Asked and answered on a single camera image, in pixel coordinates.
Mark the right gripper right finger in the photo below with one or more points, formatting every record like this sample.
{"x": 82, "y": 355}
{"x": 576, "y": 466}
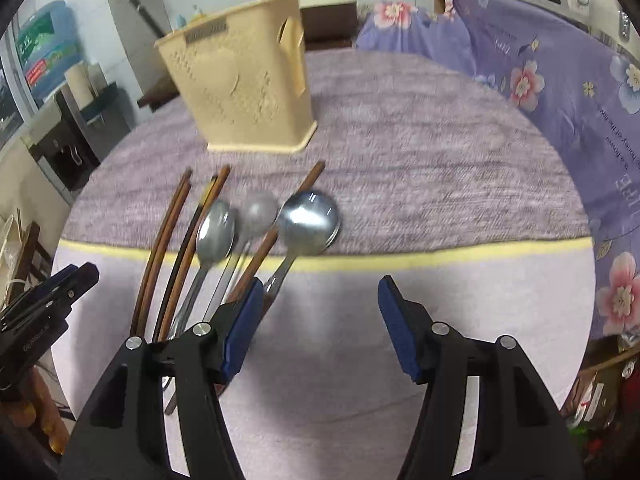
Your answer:
{"x": 520, "y": 433}

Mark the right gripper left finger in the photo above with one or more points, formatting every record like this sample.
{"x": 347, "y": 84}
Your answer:
{"x": 120, "y": 433}

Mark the black gold-banded chopstick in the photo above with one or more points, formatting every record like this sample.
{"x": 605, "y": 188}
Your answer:
{"x": 174, "y": 281}

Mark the brown wooden chopstick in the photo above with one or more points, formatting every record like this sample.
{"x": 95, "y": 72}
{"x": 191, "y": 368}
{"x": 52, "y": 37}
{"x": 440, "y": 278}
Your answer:
{"x": 160, "y": 254}

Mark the steel oval spoon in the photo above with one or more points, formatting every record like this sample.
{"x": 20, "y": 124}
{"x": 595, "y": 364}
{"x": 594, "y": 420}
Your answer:
{"x": 213, "y": 244}

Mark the steel matte spoon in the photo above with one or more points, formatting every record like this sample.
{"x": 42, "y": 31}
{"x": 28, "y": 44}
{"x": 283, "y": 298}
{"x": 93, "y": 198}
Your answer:
{"x": 256, "y": 214}

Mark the steel round soup spoon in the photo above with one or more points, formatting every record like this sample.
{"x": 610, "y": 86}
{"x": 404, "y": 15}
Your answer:
{"x": 308, "y": 224}

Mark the grey water dispenser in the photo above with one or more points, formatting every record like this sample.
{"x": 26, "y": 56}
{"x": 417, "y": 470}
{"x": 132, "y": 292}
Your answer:
{"x": 71, "y": 142}

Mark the paper cup holder tube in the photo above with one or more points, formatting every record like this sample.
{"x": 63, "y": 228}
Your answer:
{"x": 90, "y": 90}

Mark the purple striped tablecloth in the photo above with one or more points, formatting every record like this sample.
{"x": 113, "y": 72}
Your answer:
{"x": 442, "y": 185}

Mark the blue water jug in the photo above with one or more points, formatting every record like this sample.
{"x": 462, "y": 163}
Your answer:
{"x": 48, "y": 46}

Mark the cream plastic utensil holder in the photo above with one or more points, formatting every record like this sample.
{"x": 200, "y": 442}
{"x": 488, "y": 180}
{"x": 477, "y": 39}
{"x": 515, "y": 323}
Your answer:
{"x": 242, "y": 74}

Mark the purple floral cloth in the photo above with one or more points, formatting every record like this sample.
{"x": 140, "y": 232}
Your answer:
{"x": 581, "y": 95}

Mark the white brown rice cooker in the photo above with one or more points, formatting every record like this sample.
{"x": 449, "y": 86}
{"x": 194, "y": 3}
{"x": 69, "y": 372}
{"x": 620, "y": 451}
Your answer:
{"x": 329, "y": 23}

